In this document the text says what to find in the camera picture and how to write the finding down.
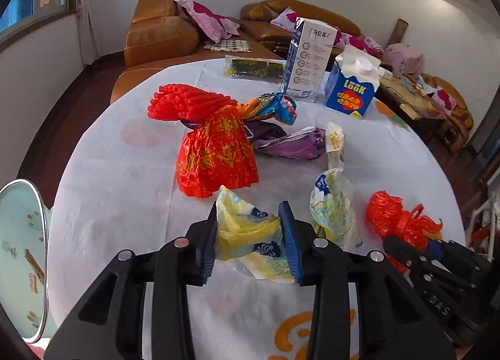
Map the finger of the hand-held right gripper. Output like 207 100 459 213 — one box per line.
384 235 470 299
429 240 493 285

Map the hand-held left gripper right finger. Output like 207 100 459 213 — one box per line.
277 200 457 360

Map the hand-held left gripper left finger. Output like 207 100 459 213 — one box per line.
44 201 219 360

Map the red translucent plastic bag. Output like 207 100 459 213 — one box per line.
365 190 445 272

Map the purple foil wrapper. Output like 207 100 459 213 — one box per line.
246 121 328 161

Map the blue orange foil wrapper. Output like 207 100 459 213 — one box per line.
238 91 300 127

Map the mint green waste bin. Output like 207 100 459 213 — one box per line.
0 179 52 346

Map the blue yellow white plastic bag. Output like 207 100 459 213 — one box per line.
309 168 359 250

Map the red gold-print plastic bag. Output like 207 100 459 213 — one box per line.
176 104 261 199

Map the white orange-print tablecloth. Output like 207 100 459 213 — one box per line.
47 57 468 360

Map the small white yellow wrapper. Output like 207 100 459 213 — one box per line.
326 121 347 172

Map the orange leather armchair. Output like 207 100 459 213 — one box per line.
420 75 474 155

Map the dark wooden coffee table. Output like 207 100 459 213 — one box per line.
377 67 454 143

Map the pink floral pillow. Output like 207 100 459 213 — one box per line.
363 36 386 58
174 0 241 43
270 7 302 31
340 32 366 52
432 87 458 115

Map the blue white milk carton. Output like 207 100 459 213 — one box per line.
324 45 382 121

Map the dark snack packet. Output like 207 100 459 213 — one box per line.
223 55 286 82

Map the tall white carton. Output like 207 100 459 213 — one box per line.
281 17 341 104

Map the pink cloth cover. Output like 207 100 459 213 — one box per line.
385 43 425 74

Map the checkered cloth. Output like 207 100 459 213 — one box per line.
202 40 254 55

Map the orange leather chaise sofa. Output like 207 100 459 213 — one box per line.
110 0 283 105

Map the rolled brown mat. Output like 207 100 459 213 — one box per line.
388 18 409 49

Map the orange leather long sofa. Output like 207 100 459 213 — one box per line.
239 0 362 58

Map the white metal frame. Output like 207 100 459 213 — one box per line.
468 196 500 248

